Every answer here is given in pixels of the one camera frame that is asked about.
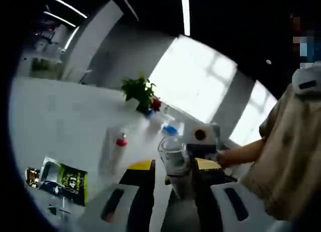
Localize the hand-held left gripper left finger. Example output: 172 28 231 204
82 159 156 232

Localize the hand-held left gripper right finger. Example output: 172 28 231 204
192 158 266 232

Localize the red-collared pump skincare bottle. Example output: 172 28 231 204
114 131 131 169

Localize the green black skincare sachet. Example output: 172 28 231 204
39 156 89 207

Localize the gold foil skincare sachet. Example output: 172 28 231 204
25 166 42 189

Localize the blue packet in clear box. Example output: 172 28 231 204
159 119 186 143

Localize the black pot with red flowers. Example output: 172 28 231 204
136 96 162 115

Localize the person in beige shirt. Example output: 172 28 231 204
240 83 321 220

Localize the green plant in white pot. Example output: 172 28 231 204
121 73 157 112

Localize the white worn device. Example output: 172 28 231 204
291 63 321 95

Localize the ceiling light strip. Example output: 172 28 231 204
180 0 191 37

